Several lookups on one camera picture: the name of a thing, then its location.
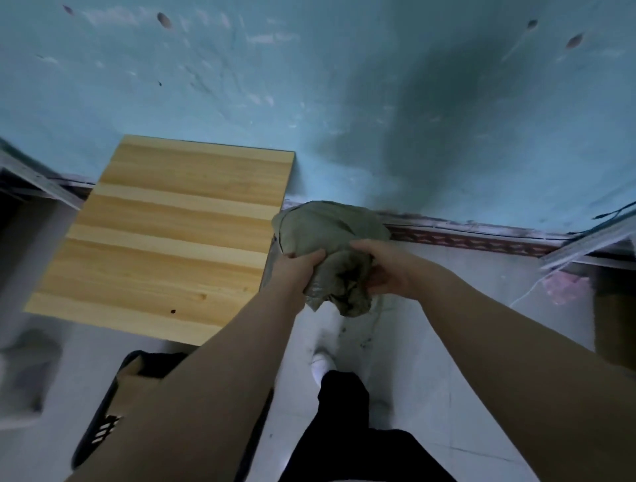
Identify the person's right thumb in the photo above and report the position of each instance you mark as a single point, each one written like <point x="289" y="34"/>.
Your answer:
<point x="380" y="280"/>

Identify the pink plastic bag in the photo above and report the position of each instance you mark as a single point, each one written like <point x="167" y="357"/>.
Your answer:
<point x="566" y="287"/>

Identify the person's left hand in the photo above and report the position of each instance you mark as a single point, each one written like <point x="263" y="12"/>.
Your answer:
<point x="290" y="278"/>

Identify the brown cloth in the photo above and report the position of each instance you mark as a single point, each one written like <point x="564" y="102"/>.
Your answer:
<point x="136" y="385"/>

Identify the grey metal frame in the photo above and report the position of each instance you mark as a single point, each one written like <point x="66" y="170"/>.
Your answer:
<point x="35" y="178"/>
<point x="591" y="243"/>

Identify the black plastic laundry basket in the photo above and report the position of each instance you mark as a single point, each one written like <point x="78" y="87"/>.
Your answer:
<point x="99" y="437"/>

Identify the light wooden table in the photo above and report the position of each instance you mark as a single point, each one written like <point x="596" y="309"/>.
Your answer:
<point x="169" y="233"/>

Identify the person's white sock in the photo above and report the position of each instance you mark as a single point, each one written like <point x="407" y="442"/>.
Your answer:
<point x="323" y="365"/>

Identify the person's right hand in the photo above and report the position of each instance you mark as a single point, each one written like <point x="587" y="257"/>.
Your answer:
<point x="402" y="273"/>

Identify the person's black trouser leg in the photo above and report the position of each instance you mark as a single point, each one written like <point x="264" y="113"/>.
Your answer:
<point x="348" y="437"/>

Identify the person's left thumb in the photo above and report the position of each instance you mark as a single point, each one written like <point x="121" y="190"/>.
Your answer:
<point x="313" y="259"/>

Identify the grey crumpled bag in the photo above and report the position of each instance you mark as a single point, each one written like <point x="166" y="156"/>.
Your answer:
<point x="27" y="372"/>

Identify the person's right forearm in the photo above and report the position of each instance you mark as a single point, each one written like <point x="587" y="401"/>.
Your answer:
<point x="536" y="382"/>

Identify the olive green cloth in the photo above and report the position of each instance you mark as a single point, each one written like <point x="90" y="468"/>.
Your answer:
<point x="328" y="228"/>

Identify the person's left forearm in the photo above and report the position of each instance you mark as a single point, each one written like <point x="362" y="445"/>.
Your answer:
<point x="208" y="397"/>

